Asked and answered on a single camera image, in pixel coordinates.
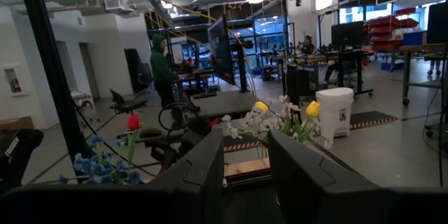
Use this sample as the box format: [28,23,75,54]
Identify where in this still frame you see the black cabinet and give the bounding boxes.
[281,61,312,109]

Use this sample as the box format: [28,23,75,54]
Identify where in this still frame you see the red storage bins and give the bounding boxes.
[363,6,420,53]

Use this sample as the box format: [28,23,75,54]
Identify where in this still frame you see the wheeled workbench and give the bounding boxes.
[398,43,448,108]

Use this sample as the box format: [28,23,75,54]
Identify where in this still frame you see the cardboard box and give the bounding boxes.
[0,115,35,133]

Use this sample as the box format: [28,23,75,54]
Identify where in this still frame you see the person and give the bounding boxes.
[427,59,445,77]
[149,34,180,108]
[296,34,316,56]

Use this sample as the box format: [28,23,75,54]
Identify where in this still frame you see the fire extinguisher cabinet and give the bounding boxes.
[2,64,29,98]

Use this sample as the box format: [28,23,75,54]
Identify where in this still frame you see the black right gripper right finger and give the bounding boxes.
[269,129,448,224]

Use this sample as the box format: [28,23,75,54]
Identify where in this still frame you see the dark desk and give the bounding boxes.
[190,90,262,118]

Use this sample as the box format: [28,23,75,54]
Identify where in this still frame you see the yellow tulip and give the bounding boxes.
[254,100,277,141]
[297,99,321,144]

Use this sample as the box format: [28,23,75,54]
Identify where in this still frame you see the black caster base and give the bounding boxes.
[423,121,448,139]

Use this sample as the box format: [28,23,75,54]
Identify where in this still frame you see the white trash bin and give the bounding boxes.
[314,87,355,139]

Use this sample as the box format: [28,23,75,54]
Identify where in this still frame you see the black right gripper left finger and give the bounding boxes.
[0,129,225,224]

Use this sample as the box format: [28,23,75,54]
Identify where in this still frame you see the black monitor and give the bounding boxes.
[206,14,236,85]
[330,20,365,51]

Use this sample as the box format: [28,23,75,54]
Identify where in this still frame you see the striped floor mat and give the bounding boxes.
[349,110,400,131]

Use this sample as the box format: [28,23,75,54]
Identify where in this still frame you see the blue storage bin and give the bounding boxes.
[402,29,428,46]

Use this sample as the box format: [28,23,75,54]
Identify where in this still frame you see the red tulip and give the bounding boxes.
[125,113,141,183]

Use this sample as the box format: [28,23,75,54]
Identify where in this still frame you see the long black desk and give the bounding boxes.
[271,48,375,97]

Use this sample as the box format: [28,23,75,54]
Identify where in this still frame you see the white flower bunch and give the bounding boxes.
[266,94,302,137]
[220,106,334,151]

